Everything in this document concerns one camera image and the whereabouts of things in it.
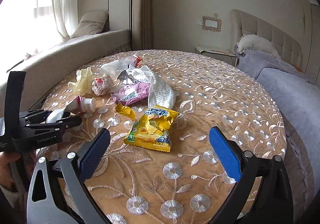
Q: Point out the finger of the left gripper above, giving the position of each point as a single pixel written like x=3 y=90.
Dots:
x=38 y=114
x=40 y=127

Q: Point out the person's left hand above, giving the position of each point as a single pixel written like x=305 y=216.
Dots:
x=6 y=158

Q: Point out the white sheer curtain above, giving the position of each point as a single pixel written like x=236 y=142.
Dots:
x=31 y=26

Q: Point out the small pink yogurt bottle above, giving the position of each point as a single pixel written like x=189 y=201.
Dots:
x=81 y=105

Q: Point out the red white crumpled wrapper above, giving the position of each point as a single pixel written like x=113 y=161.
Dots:
x=102 y=85

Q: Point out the white paper towel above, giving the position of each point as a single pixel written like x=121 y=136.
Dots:
x=160 y=93

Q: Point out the yellow chip bag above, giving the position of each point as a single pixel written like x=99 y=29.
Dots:
x=152 y=130

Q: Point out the beige tufted headboard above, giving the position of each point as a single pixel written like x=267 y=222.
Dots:
x=289 y=48

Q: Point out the framed wall switch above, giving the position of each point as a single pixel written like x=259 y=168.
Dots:
x=211 y=24

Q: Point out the white tissue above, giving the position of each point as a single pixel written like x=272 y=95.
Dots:
x=55 y=115

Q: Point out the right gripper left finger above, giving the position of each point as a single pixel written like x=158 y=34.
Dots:
x=57 y=193

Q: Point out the white bedside nightstand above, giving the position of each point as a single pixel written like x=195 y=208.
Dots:
x=217 y=53

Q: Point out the beige throw pillow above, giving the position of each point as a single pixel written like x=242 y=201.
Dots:
x=92 y=22

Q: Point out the white pillow on bed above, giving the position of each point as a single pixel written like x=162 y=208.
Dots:
x=257 y=43

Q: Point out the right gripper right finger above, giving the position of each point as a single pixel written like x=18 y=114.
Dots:
x=273 y=202

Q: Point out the pink snack wrapper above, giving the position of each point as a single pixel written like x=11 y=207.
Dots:
x=131 y=93

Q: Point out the bed with lavender blanket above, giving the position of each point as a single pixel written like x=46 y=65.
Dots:
x=298 y=101

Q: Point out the pale yellow paper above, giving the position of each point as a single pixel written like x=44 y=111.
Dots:
x=83 y=84

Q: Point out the beige window seat cushion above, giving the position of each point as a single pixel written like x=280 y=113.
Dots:
x=47 y=68

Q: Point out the clear plastic bag wrapper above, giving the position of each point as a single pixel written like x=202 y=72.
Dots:
x=114 y=68

